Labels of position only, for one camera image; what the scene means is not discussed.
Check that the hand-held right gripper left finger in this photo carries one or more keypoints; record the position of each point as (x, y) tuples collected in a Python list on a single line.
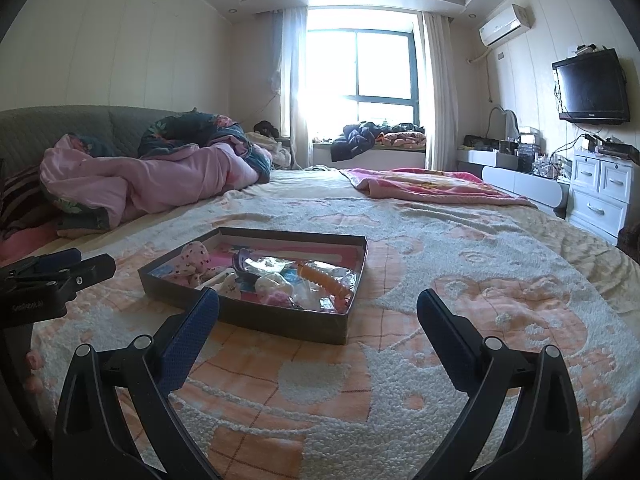
[(192, 340)]

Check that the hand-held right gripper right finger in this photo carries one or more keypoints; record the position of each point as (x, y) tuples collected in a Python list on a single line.
[(445, 340)]

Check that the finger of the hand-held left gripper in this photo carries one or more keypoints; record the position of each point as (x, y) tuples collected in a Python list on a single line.
[(95, 267), (55, 260)]

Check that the white hair clip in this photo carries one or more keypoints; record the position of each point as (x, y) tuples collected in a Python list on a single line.
[(225, 282)]

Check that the dark cardboard box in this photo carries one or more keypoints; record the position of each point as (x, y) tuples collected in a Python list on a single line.
[(275, 322)]

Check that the striped pillow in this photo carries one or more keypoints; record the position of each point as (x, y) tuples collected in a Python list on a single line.
[(20, 195)]

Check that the purple hair clip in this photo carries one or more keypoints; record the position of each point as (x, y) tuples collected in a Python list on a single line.
[(245, 260)]

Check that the white pink hair accessory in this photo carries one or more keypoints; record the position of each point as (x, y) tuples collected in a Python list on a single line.
[(272, 287)]

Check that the clear plastic bag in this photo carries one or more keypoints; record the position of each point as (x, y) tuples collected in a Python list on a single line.
[(272, 262)]

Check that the pink and dark floral quilt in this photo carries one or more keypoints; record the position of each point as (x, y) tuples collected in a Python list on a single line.
[(175, 175)]

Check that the grey padded headboard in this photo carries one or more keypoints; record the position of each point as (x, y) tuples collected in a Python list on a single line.
[(75, 125)]

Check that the orange hair comb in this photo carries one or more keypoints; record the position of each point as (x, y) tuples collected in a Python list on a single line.
[(320, 277)]

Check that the pink red blanket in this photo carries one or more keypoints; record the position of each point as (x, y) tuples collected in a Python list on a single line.
[(425, 185)]

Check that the white dressing table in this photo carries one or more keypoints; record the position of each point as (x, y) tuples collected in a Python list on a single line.
[(520, 182)]

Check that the white window bench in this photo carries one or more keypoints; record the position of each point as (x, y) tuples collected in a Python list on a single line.
[(390, 157)]

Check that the group of small desk items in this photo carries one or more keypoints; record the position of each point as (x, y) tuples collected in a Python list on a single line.
[(525, 157)]

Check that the cream pillow pile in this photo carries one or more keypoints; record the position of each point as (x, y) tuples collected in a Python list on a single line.
[(270, 152)]

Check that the colourful folded cloth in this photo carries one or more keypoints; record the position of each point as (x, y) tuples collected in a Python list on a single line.
[(405, 139)]

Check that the white drawer cabinet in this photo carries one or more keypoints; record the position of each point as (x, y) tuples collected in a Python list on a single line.
[(600, 195)]

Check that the dark puffer jacket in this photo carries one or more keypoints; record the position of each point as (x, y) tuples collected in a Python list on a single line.
[(357, 140)]

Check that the white oval mirror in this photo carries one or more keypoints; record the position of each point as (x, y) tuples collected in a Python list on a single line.
[(510, 125)]

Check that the white curtain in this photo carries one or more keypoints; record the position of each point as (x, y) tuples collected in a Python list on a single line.
[(292, 85), (442, 100)]

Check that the black set-top box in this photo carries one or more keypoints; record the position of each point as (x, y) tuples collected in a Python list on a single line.
[(617, 149)]

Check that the window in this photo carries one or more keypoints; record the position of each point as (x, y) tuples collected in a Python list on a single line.
[(385, 70)]

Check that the black television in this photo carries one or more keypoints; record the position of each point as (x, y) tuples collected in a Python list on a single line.
[(592, 85)]

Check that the white air conditioner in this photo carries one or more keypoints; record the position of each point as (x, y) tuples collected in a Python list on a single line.
[(505, 25)]

